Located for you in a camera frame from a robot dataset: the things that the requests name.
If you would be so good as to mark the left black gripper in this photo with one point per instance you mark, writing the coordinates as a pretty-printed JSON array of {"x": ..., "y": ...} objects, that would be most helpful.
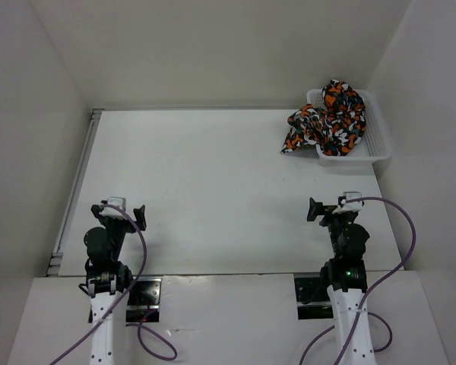
[{"x": 104, "y": 220}]

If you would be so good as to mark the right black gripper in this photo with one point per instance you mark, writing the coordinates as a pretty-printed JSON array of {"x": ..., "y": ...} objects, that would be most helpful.
[{"x": 319, "y": 208}]

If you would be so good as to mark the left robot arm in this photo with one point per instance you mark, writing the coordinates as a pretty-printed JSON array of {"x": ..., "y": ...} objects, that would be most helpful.
[{"x": 108, "y": 280}]

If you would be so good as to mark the orange black camouflage shorts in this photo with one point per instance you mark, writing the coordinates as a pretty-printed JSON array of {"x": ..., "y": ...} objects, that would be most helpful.
[{"x": 337, "y": 127}]

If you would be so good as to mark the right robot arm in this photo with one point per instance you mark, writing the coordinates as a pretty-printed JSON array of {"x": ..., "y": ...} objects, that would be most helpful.
[{"x": 344, "y": 278}]

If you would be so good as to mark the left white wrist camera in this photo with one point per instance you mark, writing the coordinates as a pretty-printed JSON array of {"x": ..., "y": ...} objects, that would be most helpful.
[{"x": 113, "y": 207}]

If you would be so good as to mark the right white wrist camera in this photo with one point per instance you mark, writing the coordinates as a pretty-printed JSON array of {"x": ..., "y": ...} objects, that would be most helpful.
[{"x": 349, "y": 202}]

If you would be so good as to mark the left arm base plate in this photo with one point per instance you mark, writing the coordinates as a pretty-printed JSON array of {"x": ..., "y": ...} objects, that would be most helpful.
[{"x": 143, "y": 301}]

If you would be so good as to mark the white perforated plastic basket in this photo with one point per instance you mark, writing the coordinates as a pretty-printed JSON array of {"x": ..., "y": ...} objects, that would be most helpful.
[{"x": 375, "y": 145}]

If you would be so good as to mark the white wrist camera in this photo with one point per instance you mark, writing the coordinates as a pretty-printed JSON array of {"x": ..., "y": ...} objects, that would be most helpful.
[
  {"x": 113, "y": 207},
  {"x": 349, "y": 202}
]

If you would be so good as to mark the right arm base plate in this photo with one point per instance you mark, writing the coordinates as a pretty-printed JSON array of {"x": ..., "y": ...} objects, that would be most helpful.
[{"x": 312, "y": 301}]

